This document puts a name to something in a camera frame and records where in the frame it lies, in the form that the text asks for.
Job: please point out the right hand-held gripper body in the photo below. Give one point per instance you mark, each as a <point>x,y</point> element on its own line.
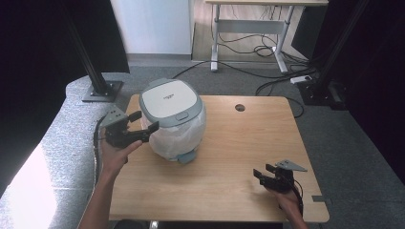
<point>283,181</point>

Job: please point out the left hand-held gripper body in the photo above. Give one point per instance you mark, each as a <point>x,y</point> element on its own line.
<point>117,133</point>

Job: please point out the white and grey trash can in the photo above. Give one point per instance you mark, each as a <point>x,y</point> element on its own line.
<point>168,98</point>

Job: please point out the person's right hand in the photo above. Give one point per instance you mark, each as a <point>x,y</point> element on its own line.
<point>288,202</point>

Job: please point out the person's left hand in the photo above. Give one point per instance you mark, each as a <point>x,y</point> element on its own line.
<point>114,159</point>

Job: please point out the clear plastic trash bag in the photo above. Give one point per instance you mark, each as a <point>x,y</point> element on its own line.
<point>178,140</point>

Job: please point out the grey tape strip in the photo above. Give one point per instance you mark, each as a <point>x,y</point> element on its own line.
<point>318,198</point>

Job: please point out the black metal stand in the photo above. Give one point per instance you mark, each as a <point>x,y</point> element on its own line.
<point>328,70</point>
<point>95,76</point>

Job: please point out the white panel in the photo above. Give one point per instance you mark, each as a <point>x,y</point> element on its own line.
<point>153,25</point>

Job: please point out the white power strip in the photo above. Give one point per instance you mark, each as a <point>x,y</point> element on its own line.
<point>301,79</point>

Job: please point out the black curtain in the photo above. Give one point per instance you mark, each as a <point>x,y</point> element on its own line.
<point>31,63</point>
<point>382,79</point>

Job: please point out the black box under desk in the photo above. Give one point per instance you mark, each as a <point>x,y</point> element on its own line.
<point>304,31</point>

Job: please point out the white frame desk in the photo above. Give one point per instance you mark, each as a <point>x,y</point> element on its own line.
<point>251,25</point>

